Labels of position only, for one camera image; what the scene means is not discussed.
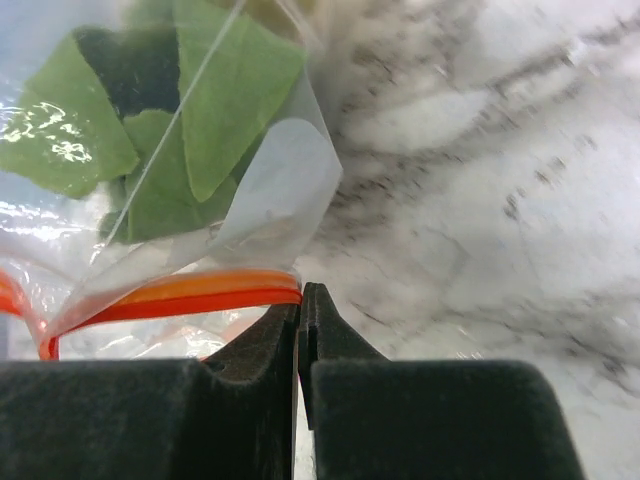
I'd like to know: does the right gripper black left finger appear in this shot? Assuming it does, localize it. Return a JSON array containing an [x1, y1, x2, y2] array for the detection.
[[1, 305, 299, 479]]

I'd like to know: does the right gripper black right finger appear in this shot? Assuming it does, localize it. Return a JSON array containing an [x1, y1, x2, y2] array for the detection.
[[298, 283, 584, 479]]

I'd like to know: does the clear zip bag orange seal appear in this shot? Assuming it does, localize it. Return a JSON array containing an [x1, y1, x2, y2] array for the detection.
[[1, 1, 351, 360]]

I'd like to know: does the green fake lettuce leaf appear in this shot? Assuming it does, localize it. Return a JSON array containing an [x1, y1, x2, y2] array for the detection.
[[1, 1, 311, 244]]

